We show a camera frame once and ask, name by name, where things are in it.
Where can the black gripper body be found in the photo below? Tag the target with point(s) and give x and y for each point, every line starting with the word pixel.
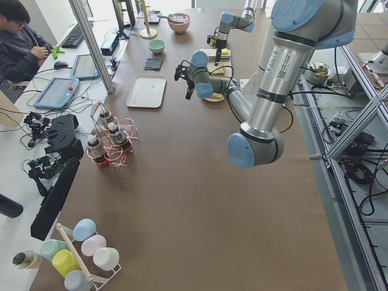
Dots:
pixel 219 45
pixel 190 82

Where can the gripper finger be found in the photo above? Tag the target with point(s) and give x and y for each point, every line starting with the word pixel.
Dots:
pixel 189 93
pixel 216 62

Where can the bread slice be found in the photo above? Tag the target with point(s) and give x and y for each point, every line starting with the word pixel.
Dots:
pixel 219 71
pixel 217 96

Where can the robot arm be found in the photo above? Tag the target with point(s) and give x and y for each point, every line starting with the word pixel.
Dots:
pixel 229 21
pixel 296 29

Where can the cream rabbit tray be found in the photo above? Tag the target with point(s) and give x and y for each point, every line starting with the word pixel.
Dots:
pixel 146 91

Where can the wooden cutting board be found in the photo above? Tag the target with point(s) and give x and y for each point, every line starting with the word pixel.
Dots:
pixel 225 61

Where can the white round plate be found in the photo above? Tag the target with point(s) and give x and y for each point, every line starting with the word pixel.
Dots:
pixel 209 99

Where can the grey folded cloth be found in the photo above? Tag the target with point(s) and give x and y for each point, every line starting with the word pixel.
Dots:
pixel 154 64

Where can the green bowl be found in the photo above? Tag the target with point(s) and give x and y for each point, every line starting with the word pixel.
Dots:
pixel 157 46

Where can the pink ice bowl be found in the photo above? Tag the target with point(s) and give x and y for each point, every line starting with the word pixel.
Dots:
pixel 180 27

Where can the wooden mug tree stand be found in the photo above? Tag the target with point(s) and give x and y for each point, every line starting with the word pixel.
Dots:
pixel 148 32

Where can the metal ice scoop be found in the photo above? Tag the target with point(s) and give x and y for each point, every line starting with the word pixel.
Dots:
pixel 175 18

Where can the tea bottle right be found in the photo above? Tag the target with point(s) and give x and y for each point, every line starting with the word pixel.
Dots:
pixel 105 118

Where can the tea bottle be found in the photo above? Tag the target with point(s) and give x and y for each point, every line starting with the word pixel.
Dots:
pixel 105 118
pixel 96 151
pixel 118 137

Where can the tea bottle front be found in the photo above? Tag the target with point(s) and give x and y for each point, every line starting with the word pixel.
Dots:
pixel 118 137

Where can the blue teach pendant far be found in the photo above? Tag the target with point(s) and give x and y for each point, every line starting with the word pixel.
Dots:
pixel 84 68

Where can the blue teach pendant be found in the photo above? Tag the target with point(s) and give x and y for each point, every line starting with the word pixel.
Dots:
pixel 57 93
pixel 84 68

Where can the black keyboard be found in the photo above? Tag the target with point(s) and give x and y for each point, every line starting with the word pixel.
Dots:
pixel 74 38

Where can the tea bottle left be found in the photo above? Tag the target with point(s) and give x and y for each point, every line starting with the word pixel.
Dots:
pixel 96 151

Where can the black computer mouse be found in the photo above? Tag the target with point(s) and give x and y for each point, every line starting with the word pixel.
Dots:
pixel 60 65

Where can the blue teach pendant near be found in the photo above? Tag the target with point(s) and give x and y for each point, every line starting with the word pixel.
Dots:
pixel 57 93

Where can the seated person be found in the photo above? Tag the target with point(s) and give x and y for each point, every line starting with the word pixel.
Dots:
pixel 23 51

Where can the blue cup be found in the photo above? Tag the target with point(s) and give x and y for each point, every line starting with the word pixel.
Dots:
pixel 84 229

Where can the pink cup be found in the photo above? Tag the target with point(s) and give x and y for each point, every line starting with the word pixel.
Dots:
pixel 92 244

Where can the white cup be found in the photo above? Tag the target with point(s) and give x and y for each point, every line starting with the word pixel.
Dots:
pixel 106 258

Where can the green cup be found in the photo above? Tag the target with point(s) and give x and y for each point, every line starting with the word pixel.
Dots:
pixel 51 247

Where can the yellow cup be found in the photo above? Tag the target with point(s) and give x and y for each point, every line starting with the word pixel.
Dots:
pixel 64 262

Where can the white cup rack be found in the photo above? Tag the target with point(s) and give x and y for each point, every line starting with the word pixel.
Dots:
pixel 100 279

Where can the grey cup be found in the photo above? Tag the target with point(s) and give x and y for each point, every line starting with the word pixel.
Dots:
pixel 76 281

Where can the paper cup with metal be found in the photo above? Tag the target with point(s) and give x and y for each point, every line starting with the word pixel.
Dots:
pixel 27 259

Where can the copper wire bottle rack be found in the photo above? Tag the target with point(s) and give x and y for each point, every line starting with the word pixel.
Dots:
pixel 111 140

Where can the aluminium frame post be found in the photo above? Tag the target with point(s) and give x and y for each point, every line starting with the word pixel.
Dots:
pixel 83 22

